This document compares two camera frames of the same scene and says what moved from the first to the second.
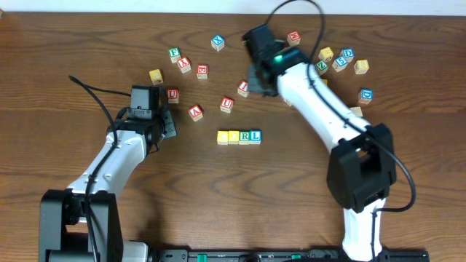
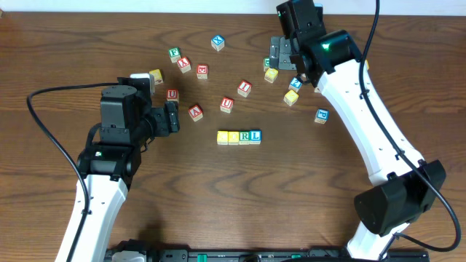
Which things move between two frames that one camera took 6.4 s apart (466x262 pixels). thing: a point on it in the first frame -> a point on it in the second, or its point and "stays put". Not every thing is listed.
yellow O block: x=234 y=137 stays put
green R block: x=244 y=137 stays put
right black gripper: x=257 y=81 -> x=280 y=53
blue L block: x=255 y=137 stays put
